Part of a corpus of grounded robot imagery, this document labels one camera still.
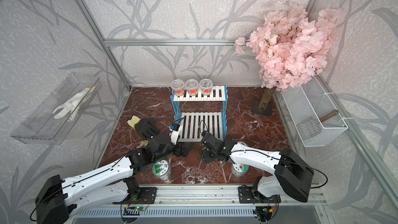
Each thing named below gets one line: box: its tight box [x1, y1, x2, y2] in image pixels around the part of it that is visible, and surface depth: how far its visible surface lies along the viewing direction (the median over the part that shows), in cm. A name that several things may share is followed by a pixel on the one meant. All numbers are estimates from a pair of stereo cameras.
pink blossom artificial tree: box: [234, 1, 344, 111], surface depth 68 cm
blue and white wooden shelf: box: [170, 84, 229, 143], surface depth 98 cm
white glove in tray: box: [52, 86, 97, 122], surface depth 68 cm
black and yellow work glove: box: [126, 115, 160, 140], surface depth 99 cm
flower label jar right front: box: [231, 162, 250, 178], surface depth 76 cm
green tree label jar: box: [151, 159, 172, 181], surface depth 75 cm
